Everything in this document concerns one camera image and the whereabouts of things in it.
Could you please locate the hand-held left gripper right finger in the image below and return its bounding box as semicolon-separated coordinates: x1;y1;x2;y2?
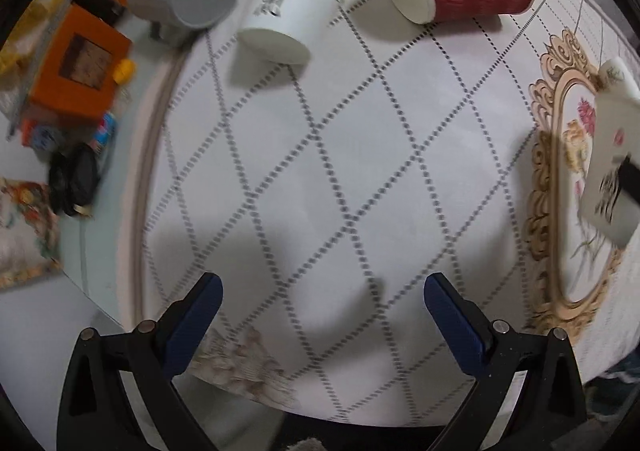
423;272;587;451

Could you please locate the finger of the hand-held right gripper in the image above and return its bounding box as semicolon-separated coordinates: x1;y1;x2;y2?
616;154;640;206

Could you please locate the small yellow object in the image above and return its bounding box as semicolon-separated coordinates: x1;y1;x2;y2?
112;58;137;85

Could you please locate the orange and blue packet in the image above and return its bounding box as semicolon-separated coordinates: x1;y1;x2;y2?
20;118;57;153

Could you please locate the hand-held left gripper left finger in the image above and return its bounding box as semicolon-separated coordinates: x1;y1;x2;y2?
56;272;224;451

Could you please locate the floral printed cushion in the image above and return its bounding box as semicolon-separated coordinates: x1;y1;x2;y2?
0;178;64;290

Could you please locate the blue snack packet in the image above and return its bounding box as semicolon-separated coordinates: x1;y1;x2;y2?
89;112;119;155

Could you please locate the dark cloth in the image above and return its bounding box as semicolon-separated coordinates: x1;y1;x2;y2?
582;356;640;434

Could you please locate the black bag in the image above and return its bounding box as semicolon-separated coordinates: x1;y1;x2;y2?
47;143;101;218

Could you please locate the round printed tablecloth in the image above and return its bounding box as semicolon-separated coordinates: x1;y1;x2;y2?
117;0;640;424

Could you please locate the yellow plastic bag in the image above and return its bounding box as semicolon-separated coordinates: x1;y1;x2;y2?
0;0;72;78

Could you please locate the orange box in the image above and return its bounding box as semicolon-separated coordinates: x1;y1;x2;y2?
29;5;134;121

